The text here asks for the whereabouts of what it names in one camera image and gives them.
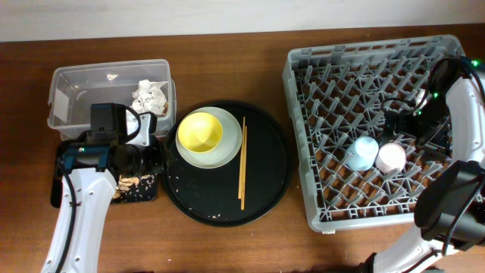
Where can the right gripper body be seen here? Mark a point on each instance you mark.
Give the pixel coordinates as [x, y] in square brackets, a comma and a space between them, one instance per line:
[427, 126]

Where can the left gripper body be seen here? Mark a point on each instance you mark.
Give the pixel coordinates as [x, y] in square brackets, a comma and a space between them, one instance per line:
[151, 158]

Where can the food scraps pile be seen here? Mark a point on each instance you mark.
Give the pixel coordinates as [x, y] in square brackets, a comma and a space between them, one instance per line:
[136, 189]

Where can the yellow bowl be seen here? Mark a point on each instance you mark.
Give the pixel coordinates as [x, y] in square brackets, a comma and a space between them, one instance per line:
[200, 132]

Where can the pink cup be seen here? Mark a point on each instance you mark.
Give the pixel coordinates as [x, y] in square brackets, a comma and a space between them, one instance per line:
[390, 157]

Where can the white napkin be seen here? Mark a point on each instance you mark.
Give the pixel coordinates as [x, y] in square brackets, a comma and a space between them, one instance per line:
[150, 96]

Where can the pale grey plate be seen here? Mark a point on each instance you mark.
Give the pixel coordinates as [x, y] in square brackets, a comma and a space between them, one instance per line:
[227, 148]

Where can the blue cup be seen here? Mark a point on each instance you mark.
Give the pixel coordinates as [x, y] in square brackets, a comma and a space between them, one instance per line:
[362, 153]

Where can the wooden chopstick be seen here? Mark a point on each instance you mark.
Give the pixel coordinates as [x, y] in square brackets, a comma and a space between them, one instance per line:
[244, 168]
[240, 185]

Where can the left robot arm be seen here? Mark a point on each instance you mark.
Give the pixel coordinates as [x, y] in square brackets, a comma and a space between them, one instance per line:
[77, 237]

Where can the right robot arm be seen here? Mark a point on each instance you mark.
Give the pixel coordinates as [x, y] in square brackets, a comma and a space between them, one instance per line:
[446, 219]

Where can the grey dishwasher rack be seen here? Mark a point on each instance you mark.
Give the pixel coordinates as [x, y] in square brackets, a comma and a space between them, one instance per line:
[339, 93]

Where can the black rectangular tray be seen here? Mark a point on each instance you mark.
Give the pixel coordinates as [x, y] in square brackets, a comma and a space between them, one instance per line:
[116, 167]

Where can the round black serving tray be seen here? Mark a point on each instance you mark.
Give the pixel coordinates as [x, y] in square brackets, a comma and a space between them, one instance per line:
[209, 195]

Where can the clear plastic storage bin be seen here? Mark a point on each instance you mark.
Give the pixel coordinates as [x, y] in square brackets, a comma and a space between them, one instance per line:
[74, 89]

